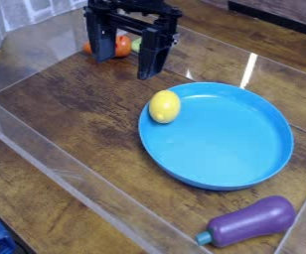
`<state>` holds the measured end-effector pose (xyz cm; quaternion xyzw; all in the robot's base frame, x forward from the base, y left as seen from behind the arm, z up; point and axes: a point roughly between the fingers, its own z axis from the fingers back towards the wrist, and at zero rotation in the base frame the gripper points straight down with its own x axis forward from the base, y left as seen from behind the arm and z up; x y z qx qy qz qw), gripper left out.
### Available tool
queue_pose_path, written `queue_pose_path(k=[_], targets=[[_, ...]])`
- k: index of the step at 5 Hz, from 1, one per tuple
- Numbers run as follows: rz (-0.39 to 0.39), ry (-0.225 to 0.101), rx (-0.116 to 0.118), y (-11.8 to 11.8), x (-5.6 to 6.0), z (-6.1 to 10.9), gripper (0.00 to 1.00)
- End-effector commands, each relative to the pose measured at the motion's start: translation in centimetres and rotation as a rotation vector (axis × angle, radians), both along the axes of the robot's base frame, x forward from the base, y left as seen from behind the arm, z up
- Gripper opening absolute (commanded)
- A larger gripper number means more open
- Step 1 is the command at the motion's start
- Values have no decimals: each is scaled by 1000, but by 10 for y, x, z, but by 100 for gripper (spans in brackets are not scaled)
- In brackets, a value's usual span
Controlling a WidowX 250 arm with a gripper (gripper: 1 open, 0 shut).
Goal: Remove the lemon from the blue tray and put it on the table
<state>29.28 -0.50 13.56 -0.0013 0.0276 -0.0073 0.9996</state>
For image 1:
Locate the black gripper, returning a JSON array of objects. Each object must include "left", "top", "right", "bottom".
[{"left": 84, "top": 0, "right": 183, "bottom": 80}]

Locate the yellow toy lemon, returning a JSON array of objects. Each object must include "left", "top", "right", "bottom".
[{"left": 149, "top": 90, "right": 181, "bottom": 124}]

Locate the blue round tray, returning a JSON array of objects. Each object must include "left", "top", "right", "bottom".
[{"left": 139, "top": 82, "right": 294, "bottom": 191}]

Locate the orange toy carrot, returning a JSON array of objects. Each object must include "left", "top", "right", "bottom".
[{"left": 81, "top": 35, "right": 153, "bottom": 60}]

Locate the white curtain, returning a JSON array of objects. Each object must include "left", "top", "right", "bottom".
[{"left": 0, "top": 0, "right": 88, "bottom": 47}]

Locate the purple toy eggplant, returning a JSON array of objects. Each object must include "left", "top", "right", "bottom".
[{"left": 196, "top": 195, "right": 297, "bottom": 247}]

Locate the clear acrylic enclosure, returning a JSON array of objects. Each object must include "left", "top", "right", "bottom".
[{"left": 0, "top": 0, "right": 306, "bottom": 254}]

